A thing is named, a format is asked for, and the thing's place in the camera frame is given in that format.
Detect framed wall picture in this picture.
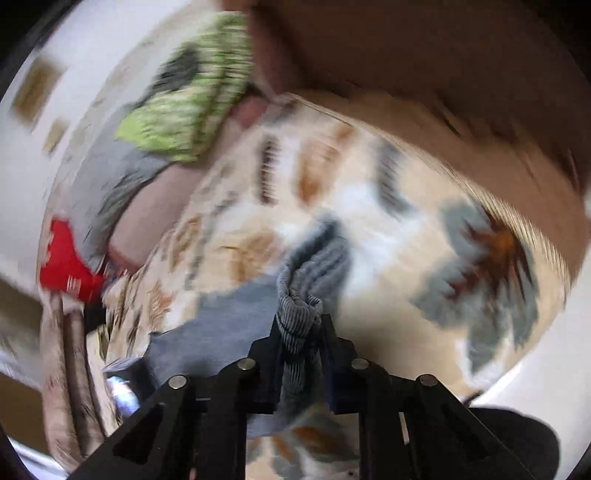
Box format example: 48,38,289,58
44,119,70,154
14,60,63,125

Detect leaf print blanket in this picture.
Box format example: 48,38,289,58
41,92,568,480

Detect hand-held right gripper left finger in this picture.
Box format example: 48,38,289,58
69,318,284,480

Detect black rounded object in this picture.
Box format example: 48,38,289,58
466,406,561,480

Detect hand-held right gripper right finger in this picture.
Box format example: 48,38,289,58
322,315,536,480

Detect green patterned cloth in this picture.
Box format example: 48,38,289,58
115,11,257,164

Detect plain grey cloth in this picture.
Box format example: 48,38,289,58
69,143,171,273

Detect red cloth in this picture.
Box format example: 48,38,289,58
39,219,109,303

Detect pink sofa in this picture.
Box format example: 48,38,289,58
108,0,296,278

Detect grey corduroy pants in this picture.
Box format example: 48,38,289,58
104,219,354,439

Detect beige striped cloth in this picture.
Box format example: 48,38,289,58
39,295,116,472

